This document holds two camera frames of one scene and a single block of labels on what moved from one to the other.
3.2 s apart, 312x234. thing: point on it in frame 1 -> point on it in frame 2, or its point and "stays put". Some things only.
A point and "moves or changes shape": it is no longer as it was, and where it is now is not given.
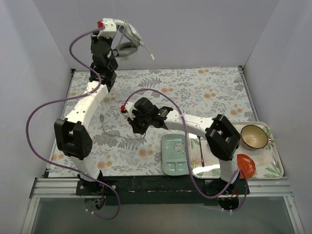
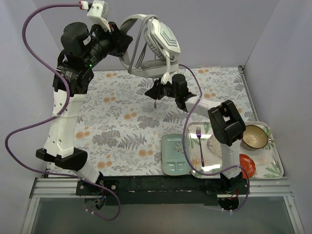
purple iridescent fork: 201,153 stays put
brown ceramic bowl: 253,137 stays put
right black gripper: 134,121 -> 159,90
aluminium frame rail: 66,187 stays put
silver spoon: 269,142 stays put
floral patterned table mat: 118,150 stays put
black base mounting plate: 161,190 stays put
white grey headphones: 128,41 moves or changes shape
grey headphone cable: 101,119 -> 146,17
